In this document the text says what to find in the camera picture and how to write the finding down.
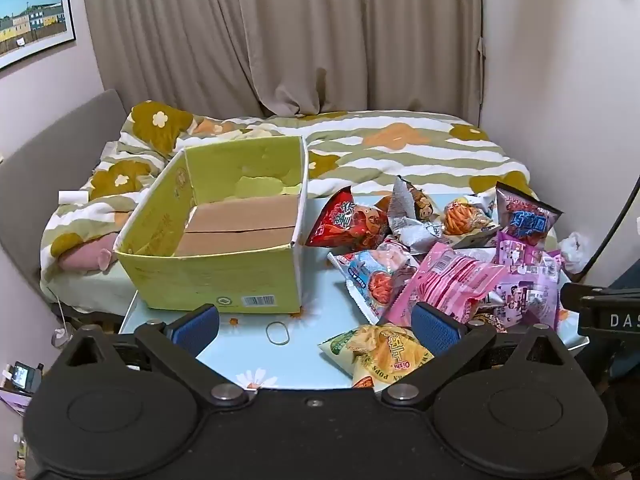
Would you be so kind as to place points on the light blue floral tablecloth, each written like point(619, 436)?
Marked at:
point(300, 360)

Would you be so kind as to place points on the pink plush toy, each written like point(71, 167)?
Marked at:
point(85, 257)

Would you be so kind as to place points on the white packet with red snack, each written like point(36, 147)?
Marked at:
point(367, 272)

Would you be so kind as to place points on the yellow cardboard box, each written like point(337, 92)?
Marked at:
point(210, 280)

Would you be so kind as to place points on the black stand pole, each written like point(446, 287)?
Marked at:
point(614, 227)

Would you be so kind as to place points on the floral striped blanket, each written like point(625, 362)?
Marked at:
point(400, 160)

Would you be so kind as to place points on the purple cartoon snack packet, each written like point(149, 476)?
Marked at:
point(530, 285)

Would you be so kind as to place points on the grey headboard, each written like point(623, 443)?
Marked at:
point(50, 140)

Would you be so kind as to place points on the purple box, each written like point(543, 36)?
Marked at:
point(12, 400)

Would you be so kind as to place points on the blue and purple snack packet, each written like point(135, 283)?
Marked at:
point(527, 222)

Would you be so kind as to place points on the dark blue object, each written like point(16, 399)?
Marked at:
point(625, 272)

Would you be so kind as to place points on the pink striped snack packet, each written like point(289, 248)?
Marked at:
point(450, 280)

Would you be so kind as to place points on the framed wall picture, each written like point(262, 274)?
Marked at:
point(30, 20)

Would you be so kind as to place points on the white plastic bag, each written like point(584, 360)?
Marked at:
point(575, 252)

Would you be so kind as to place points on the yellow chips packet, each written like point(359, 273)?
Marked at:
point(380, 355)

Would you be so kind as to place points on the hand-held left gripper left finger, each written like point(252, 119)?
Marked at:
point(197, 329)

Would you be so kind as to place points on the orange sticks snack packet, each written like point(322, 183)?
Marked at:
point(462, 220)

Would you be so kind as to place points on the beige curtain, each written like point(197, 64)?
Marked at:
point(300, 35)

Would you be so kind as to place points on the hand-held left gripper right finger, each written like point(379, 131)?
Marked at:
point(436, 329)

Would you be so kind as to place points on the tan rubber band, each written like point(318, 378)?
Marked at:
point(267, 334)

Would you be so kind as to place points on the white paper piece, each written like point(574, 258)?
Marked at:
point(72, 197)

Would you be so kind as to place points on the small black screen device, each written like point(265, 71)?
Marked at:
point(22, 375)

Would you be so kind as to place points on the silver cartoon chips packet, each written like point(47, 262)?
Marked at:
point(407, 220)

